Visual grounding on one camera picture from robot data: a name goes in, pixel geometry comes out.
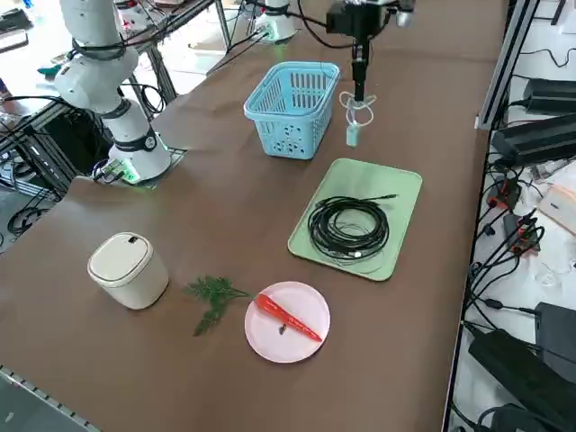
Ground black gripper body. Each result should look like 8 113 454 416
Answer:
325 0 392 36

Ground white charger with cable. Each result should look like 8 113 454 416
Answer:
337 88 379 149

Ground orange toy carrot green leaves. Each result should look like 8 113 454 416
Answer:
182 274 324 342

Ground blue plastic basket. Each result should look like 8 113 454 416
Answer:
243 61 341 162

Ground green tray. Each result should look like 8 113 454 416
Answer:
287 157 424 284

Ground pink plate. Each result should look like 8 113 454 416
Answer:
244 281 331 365

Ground black power adapter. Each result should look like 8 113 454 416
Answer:
467 328 576 427
535 301 576 374
521 78 576 116
490 114 576 166

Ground orange black connector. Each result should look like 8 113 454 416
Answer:
488 177 523 211
510 215 545 257

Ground small white red device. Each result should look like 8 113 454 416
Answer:
114 0 149 32

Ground white pink box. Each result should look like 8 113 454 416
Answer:
537 183 576 236

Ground cream lidded bin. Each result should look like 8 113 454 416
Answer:
86 231 171 311

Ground black metal rack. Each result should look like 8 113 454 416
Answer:
0 96 113 203

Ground aluminium frame leg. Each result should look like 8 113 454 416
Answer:
214 0 234 54
146 44 179 107

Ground aluminium camera post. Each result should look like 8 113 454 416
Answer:
474 0 541 131

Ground coiled black cable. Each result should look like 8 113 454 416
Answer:
308 193 398 262

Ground aluminium table edge rail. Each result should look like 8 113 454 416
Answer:
0 364 103 432

